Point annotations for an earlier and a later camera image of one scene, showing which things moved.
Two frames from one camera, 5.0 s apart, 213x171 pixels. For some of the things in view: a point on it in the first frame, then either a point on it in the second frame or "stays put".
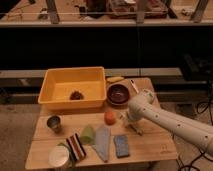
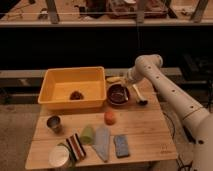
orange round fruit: [110, 118] stays put
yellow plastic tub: [59, 83] stays put
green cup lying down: [88, 135] stays put
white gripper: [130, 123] to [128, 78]
